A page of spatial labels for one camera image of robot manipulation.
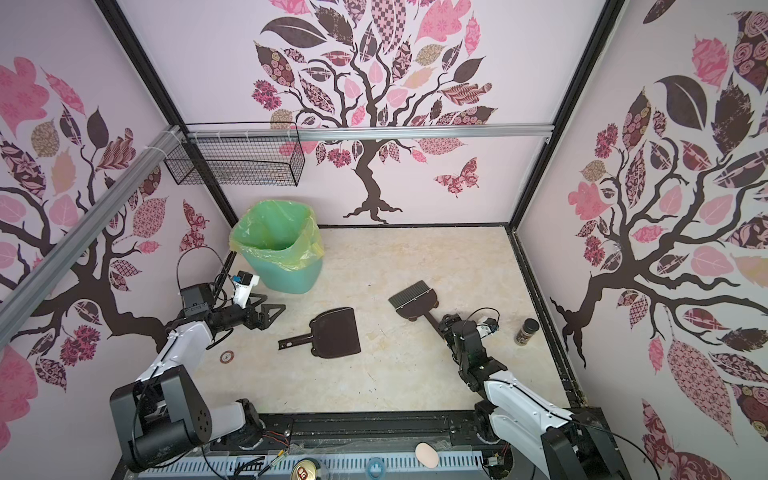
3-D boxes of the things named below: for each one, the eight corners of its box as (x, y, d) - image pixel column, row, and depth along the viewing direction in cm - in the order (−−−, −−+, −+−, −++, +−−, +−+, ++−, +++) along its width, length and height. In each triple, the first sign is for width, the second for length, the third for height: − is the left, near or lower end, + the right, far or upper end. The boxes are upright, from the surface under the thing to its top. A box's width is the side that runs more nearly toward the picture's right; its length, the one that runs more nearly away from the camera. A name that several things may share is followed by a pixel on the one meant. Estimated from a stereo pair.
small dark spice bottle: (516, 345, 90) (526, 332, 83) (512, 332, 93) (522, 318, 86) (530, 345, 90) (542, 332, 83) (526, 332, 93) (537, 318, 86)
